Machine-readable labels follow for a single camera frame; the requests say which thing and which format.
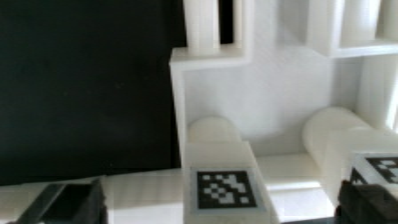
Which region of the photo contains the white tagged chair leg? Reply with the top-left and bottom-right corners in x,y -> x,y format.
302,107 -> 398,205

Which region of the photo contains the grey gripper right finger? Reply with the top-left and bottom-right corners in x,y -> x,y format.
334,181 -> 398,224

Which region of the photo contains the white U-shaped fence frame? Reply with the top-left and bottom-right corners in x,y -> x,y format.
0,169 -> 183,224

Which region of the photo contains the white chair seat part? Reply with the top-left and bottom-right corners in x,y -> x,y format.
171,0 -> 398,224

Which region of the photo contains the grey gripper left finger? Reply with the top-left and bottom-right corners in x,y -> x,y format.
14,181 -> 107,224

